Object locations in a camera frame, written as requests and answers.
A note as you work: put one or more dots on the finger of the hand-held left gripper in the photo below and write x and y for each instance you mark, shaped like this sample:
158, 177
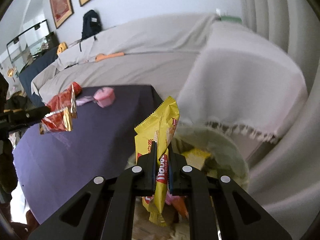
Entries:
27, 116

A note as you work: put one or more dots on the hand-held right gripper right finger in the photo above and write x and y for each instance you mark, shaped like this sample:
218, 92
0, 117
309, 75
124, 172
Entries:
170, 172

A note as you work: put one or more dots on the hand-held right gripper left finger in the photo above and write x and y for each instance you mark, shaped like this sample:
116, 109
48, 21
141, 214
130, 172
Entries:
153, 165

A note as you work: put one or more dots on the red gold snack wrapper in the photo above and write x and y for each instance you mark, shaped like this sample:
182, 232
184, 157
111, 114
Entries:
58, 110

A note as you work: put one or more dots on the yellow wafer wrapper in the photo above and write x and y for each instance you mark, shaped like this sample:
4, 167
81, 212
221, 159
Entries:
162, 125

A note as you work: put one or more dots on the white trash bin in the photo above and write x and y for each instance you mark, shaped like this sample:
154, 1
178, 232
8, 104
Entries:
232, 155

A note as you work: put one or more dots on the yellow packet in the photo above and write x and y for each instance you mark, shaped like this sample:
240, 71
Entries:
196, 158

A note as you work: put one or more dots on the pink orange wrapper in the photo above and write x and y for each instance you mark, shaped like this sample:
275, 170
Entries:
178, 205

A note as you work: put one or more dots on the dark blue armchair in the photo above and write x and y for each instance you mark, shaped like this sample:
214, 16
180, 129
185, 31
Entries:
37, 72

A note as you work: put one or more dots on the gold hanging ornament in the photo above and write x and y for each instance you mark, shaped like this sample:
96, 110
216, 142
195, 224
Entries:
11, 73

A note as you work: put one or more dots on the pink foil lid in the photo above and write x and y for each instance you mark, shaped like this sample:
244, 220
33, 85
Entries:
85, 100

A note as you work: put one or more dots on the glass fish tank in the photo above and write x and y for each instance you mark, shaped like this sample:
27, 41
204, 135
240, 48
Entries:
30, 42

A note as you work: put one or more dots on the yellow plush toy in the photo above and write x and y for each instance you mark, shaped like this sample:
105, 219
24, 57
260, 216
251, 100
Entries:
62, 48

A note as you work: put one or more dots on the pink yogurt cup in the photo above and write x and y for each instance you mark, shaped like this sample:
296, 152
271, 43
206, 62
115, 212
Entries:
105, 98

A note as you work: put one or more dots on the grey covered sofa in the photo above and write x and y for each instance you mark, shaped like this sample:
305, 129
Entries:
155, 55

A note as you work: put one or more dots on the dark backpack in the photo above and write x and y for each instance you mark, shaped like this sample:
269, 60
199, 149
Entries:
91, 25

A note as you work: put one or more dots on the narrow red framed picture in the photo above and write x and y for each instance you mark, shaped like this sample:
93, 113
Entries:
60, 3

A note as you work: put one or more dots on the green pillow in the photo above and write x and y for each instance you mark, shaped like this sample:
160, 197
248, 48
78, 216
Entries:
231, 19

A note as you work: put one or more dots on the white curtain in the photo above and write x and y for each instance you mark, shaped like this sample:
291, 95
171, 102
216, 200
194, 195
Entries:
282, 30

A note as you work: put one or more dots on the white wall plug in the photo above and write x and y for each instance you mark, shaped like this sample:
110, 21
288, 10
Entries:
218, 11

